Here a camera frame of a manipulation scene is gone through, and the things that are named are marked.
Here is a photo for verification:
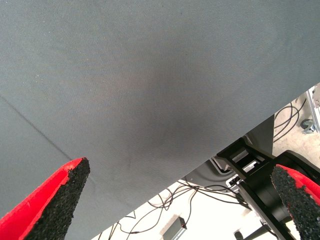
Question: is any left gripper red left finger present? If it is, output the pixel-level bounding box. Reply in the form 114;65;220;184
0;156;91;240

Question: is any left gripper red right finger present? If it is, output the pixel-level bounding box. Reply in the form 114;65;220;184
270;163;320;240

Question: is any grey robot base panel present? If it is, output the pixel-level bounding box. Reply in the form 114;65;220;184
181;113;276;195

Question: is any grey power adapter box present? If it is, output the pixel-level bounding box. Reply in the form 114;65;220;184
162;216;189;239

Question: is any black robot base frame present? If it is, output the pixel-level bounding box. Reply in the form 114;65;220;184
215;136;320;240

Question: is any grey caster wheel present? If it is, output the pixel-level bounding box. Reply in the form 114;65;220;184
300;118;315;135

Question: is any black floor cable tangle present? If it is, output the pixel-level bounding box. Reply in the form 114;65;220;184
272;97;308;142
98;179;251;240

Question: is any aluminium profile frame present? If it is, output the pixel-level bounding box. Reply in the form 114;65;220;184
305;83;320;133

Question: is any dark grey table cloth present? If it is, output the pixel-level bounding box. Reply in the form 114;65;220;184
0;0;320;240

